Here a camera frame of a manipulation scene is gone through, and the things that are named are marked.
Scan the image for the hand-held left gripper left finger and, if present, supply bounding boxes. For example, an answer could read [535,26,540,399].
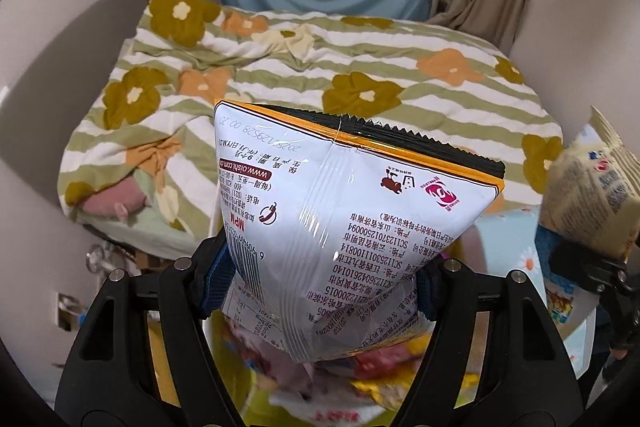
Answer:
[54,232,251,427]

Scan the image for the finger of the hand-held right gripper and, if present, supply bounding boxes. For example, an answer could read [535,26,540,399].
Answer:
[535,227,638,348]

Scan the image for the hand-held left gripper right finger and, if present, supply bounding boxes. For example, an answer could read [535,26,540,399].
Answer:
[395,257,586,427]

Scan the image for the cream yellow snack packet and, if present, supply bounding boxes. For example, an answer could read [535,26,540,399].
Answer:
[539,106,640,260]

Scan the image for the white chip bag orange trim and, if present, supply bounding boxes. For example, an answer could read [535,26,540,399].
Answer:
[214,99,506,365]

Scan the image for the yellow-green plastic bin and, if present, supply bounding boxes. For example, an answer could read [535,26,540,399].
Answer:
[145,307,481,427]

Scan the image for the colourful cartoon packet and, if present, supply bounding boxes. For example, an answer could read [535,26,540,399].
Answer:
[545,277,596,325]

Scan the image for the red snack packet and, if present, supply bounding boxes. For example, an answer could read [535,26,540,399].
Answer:
[350,347,426,378]

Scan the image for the yellow gold snack packet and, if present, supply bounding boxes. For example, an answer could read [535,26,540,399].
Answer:
[350,372,428,410]

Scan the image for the shiny round object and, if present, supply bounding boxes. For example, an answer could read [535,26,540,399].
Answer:
[85,244,110,276]

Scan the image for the pink plush toy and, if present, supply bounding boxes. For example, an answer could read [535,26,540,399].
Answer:
[81,177,152,224]

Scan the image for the green striped floral blanket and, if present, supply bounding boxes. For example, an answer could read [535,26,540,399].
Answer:
[56,0,566,263]

